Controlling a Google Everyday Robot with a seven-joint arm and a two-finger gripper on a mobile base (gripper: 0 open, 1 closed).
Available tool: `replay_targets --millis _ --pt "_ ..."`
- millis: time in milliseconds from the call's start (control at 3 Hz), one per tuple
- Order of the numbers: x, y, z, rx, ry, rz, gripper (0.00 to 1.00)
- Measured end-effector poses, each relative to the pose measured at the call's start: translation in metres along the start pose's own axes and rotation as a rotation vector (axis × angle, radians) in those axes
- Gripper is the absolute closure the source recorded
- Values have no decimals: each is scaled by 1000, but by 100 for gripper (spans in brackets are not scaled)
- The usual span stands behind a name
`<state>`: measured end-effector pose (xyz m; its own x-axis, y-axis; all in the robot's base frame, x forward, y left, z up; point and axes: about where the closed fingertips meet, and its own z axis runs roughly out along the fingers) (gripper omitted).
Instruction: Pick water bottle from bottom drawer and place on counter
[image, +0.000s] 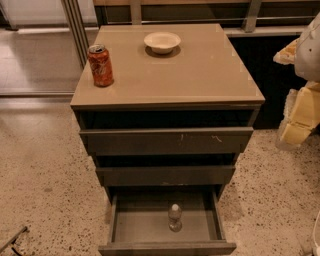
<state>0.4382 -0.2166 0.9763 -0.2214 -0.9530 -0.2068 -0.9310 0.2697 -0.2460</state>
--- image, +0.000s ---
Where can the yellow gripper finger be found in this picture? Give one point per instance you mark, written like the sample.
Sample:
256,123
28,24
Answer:
301,114
286,55

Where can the clear plastic water bottle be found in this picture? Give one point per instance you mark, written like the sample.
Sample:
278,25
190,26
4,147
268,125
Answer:
174,218

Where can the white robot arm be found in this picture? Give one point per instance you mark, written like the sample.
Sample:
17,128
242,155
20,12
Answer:
307,62

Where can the grey drawer cabinet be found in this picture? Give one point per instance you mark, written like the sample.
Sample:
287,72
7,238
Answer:
202,83

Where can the grey top drawer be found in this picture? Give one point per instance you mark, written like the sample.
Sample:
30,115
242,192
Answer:
178,141

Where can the grey drawer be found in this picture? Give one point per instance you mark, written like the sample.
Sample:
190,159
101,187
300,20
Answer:
178,141
139,226
165,175

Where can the grey middle drawer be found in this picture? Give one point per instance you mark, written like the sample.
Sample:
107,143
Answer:
165,175

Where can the grey bottom drawer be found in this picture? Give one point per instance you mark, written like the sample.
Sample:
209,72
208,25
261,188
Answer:
139,226

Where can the white ceramic bowl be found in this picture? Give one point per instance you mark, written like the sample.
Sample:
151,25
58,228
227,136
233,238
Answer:
162,42

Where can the orange soda can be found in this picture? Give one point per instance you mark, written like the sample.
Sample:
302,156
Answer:
100,64

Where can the grey metal railing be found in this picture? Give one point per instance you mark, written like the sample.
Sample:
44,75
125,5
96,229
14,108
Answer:
246,15

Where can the metal floor bracket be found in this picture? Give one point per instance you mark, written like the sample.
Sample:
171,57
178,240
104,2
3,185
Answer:
11,241

